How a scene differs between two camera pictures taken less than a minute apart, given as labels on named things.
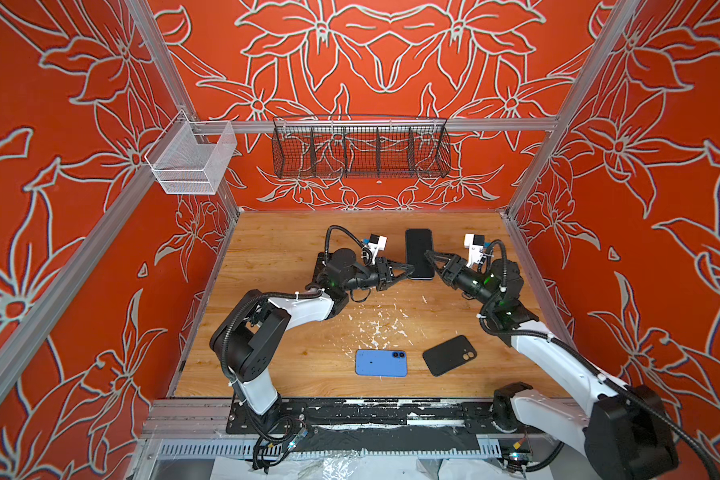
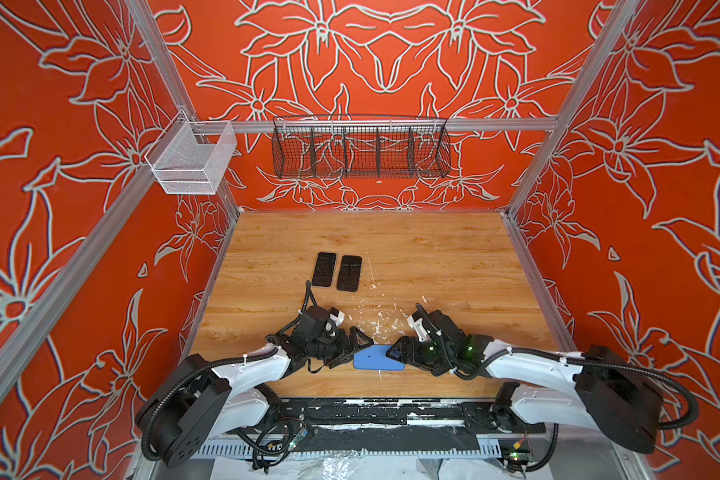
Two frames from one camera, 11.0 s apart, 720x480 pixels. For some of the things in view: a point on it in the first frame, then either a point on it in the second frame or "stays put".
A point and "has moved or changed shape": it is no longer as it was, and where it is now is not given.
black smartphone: (319, 267) stays put
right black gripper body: (452, 280) -> (424, 356)
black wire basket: (305, 147) stays put
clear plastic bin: (191, 157) stays put
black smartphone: (418, 242) has moved or changed shape
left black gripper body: (375, 278) -> (333, 347)
